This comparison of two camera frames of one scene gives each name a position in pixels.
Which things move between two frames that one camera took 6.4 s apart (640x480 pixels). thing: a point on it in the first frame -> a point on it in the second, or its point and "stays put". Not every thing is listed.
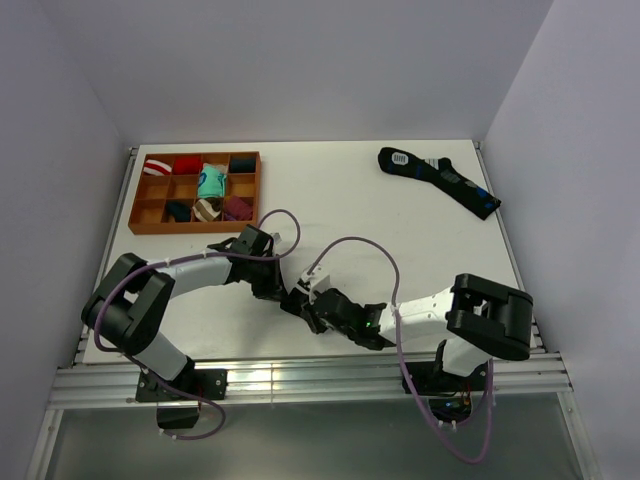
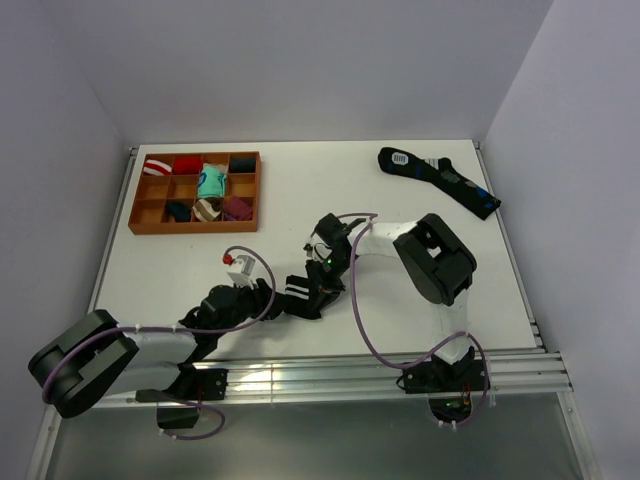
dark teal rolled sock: [179, 210] stays put
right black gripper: [308, 308] -> [326, 286]
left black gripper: [274, 287] -> [259, 295]
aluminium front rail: [96, 385] stays put
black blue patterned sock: [401, 162] stays put
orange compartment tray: [180, 192] stays put
